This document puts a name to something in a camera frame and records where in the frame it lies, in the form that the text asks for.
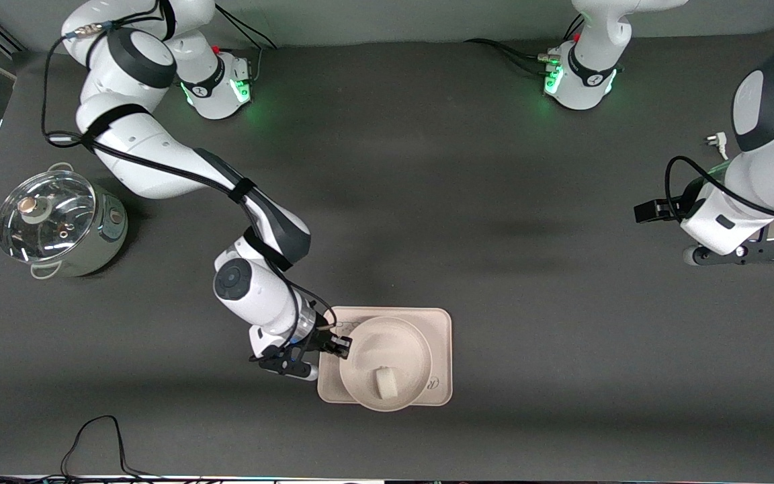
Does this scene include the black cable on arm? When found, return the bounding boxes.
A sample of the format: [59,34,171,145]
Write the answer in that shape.
[40,0,337,333]
[665,155,774,224]

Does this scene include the white power plug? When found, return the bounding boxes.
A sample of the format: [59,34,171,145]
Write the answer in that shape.
[705,132,732,162]

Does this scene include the loose black cable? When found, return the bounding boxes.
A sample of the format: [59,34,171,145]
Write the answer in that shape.
[0,415,166,482]

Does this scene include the beige tray with rabbit print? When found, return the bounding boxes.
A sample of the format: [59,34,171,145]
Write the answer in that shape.
[317,307,454,407]

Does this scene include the pale green electric pot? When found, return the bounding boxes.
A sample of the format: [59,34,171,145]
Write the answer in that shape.
[0,163,129,280]

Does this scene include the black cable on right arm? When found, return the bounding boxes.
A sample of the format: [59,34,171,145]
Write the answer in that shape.
[40,0,337,333]

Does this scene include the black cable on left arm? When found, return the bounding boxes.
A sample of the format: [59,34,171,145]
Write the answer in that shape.
[665,155,774,224]

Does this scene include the black cable at right arm base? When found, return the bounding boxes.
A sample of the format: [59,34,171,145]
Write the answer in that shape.
[214,3,278,50]

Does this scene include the round beige plate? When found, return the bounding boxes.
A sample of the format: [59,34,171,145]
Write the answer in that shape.
[339,316,433,412]

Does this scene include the black cables at left arm base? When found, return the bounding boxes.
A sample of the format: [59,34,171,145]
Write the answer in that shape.
[463,38,557,76]

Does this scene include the white steamed bun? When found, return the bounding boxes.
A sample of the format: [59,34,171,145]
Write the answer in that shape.
[375,366,399,400]

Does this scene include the glass pot lid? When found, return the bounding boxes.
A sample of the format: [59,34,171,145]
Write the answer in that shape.
[0,170,97,263]

